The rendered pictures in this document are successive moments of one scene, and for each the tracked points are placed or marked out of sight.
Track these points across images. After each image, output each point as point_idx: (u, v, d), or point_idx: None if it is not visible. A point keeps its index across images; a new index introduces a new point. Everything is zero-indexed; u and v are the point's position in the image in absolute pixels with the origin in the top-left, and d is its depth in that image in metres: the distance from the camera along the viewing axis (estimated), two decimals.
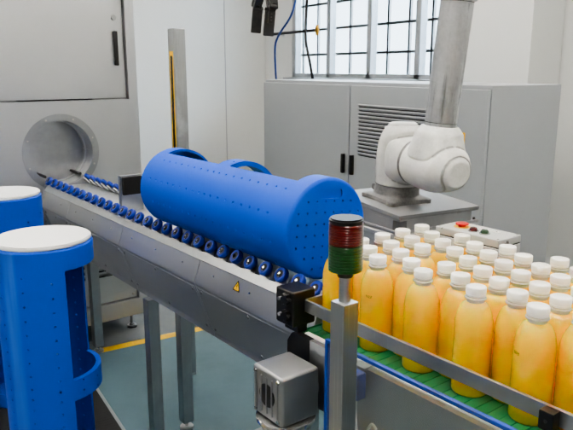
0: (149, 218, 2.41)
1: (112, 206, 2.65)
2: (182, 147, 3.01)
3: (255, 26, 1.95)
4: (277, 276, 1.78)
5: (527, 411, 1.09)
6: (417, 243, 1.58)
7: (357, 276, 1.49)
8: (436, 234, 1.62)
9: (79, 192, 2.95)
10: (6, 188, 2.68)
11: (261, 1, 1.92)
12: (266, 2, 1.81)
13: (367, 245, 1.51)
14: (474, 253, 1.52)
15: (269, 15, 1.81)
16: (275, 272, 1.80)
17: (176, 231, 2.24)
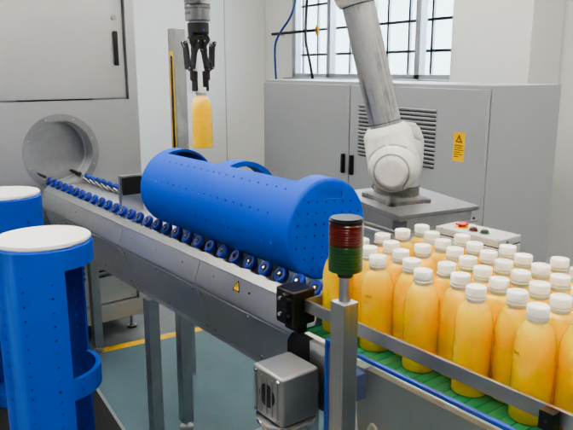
0: (149, 218, 2.41)
1: (112, 206, 2.65)
2: (182, 147, 3.01)
3: (196, 85, 2.29)
4: (277, 276, 1.78)
5: (527, 411, 1.09)
6: (203, 90, 2.29)
7: (357, 276, 1.49)
8: (436, 234, 1.62)
9: (79, 192, 2.95)
10: (6, 188, 2.68)
11: (193, 61, 2.28)
12: (207, 63, 2.29)
13: (367, 245, 1.51)
14: (474, 253, 1.52)
15: (209, 74, 2.31)
16: (275, 272, 1.80)
17: (176, 231, 2.24)
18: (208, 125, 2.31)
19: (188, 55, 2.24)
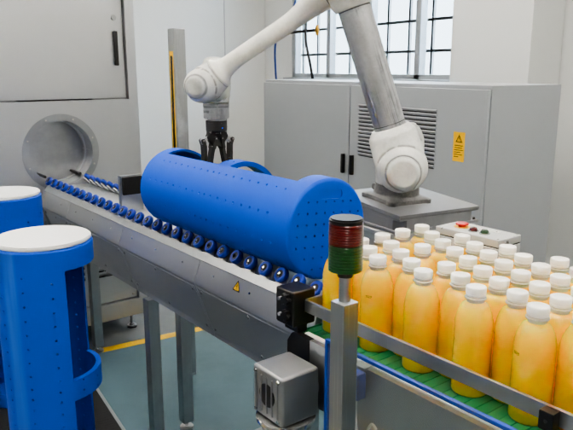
0: (149, 218, 2.41)
1: (112, 206, 2.65)
2: (182, 147, 3.01)
3: None
4: (277, 276, 1.78)
5: (527, 411, 1.09)
6: None
7: (357, 276, 1.49)
8: (436, 234, 1.62)
9: (79, 192, 2.95)
10: (6, 188, 2.68)
11: (211, 158, 2.27)
12: (226, 159, 2.29)
13: (367, 245, 1.51)
14: (474, 253, 1.52)
15: None
16: (275, 272, 1.80)
17: (176, 231, 2.24)
18: None
19: (206, 153, 2.23)
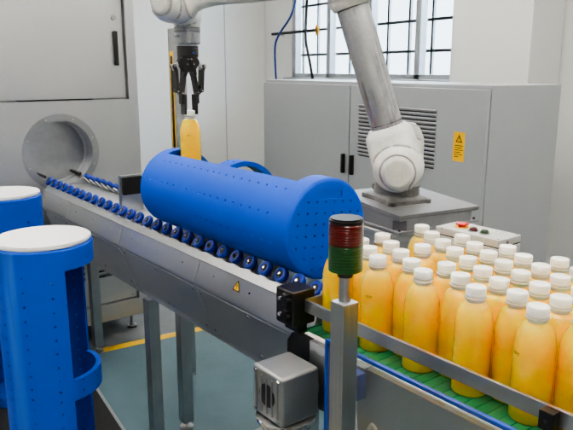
0: (149, 218, 2.41)
1: (112, 206, 2.65)
2: None
3: (185, 109, 2.27)
4: (277, 276, 1.78)
5: (527, 411, 1.09)
6: None
7: (357, 276, 1.49)
8: (436, 234, 1.62)
9: (79, 192, 2.95)
10: (6, 188, 2.68)
11: (182, 84, 2.26)
12: (197, 86, 2.27)
13: (367, 245, 1.51)
14: (474, 253, 1.52)
15: (199, 97, 2.30)
16: (275, 272, 1.80)
17: (176, 231, 2.24)
18: None
19: (177, 79, 2.22)
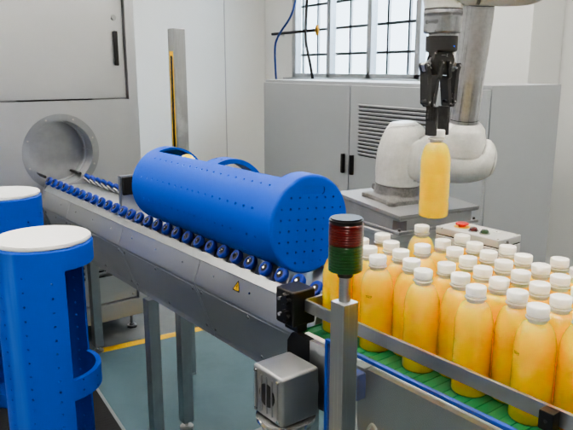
0: (147, 216, 2.43)
1: (112, 206, 2.65)
2: (182, 147, 3.01)
3: (433, 128, 1.56)
4: (281, 270, 1.78)
5: (527, 411, 1.09)
6: None
7: (357, 276, 1.49)
8: (442, 130, 1.56)
9: (79, 192, 2.95)
10: (6, 188, 2.68)
11: (431, 92, 1.55)
12: (449, 95, 1.57)
13: (367, 245, 1.51)
14: (474, 253, 1.52)
15: (448, 111, 1.59)
16: (282, 275, 1.77)
17: (173, 231, 2.25)
18: None
19: (430, 84, 1.52)
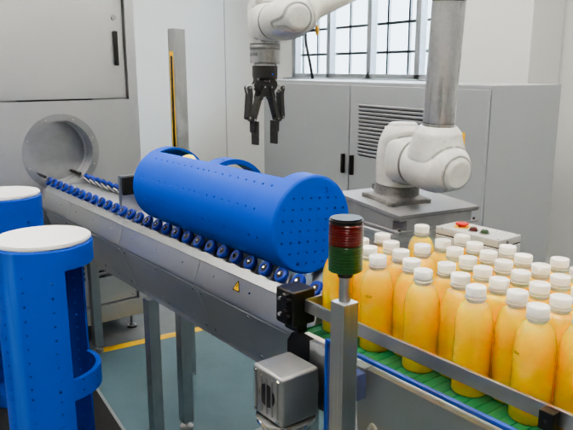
0: (148, 215, 2.42)
1: (112, 206, 2.65)
2: (182, 147, 3.01)
3: (257, 138, 1.92)
4: (281, 271, 1.78)
5: (527, 411, 1.09)
6: None
7: (357, 276, 1.49)
8: None
9: (79, 192, 2.95)
10: (6, 188, 2.68)
11: (256, 110, 1.91)
12: (276, 112, 1.94)
13: (367, 245, 1.51)
14: (474, 253, 1.52)
15: (279, 124, 1.96)
16: (281, 276, 1.77)
17: (174, 230, 2.25)
18: None
19: (251, 103, 1.88)
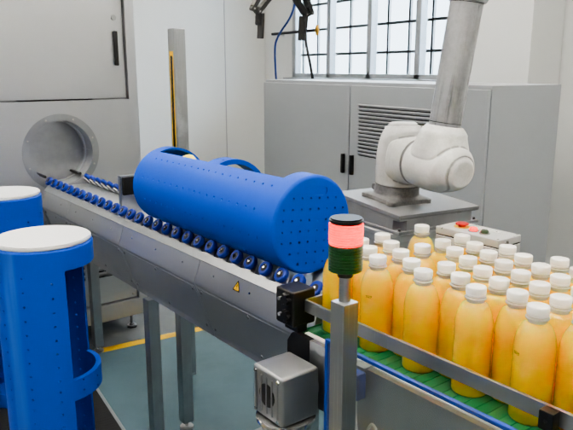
0: (148, 215, 2.42)
1: (112, 206, 2.65)
2: (182, 147, 3.01)
3: (299, 34, 1.91)
4: (281, 271, 1.78)
5: (527, 411, 1.09)
6: None
7: (357, 276, 1.49)
8: None
9: (79, 192, 2.95)
10: (6, 188, 2.68)
11: (299, 7, 1.88)
12: (261, 5, 1.84)
13: (367, 245, 1.51)
14: (474, 253, 1.52)
15: (255, 18, 1.83)
16: (281, 276, 1.77)
17: (174, 230, 2.25)
18: None
19: None
